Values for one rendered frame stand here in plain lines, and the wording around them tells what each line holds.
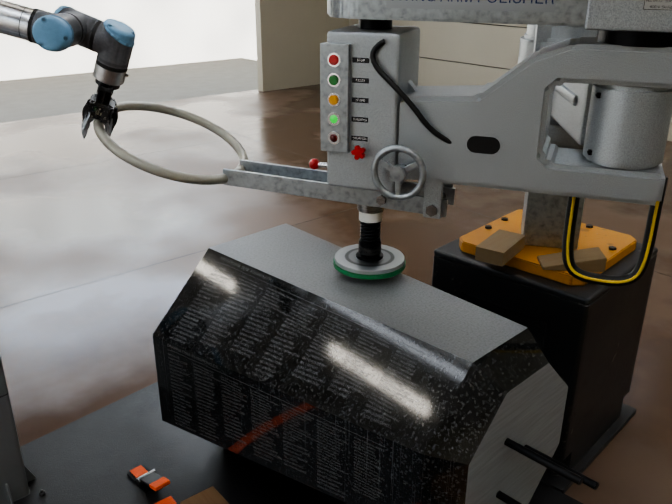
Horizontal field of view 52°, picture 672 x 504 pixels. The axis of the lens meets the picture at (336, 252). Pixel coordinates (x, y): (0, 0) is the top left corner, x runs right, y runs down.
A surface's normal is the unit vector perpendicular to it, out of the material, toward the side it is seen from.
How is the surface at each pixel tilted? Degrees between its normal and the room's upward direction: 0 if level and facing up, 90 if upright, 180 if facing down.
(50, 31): 92
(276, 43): 90
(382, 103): 90
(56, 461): 0
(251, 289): 45
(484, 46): 90
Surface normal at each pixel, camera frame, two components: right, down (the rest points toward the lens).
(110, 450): 0.00, -0.92
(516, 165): -0.34, 0.36
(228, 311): -0.48, -0.46
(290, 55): 0.65, 0.30
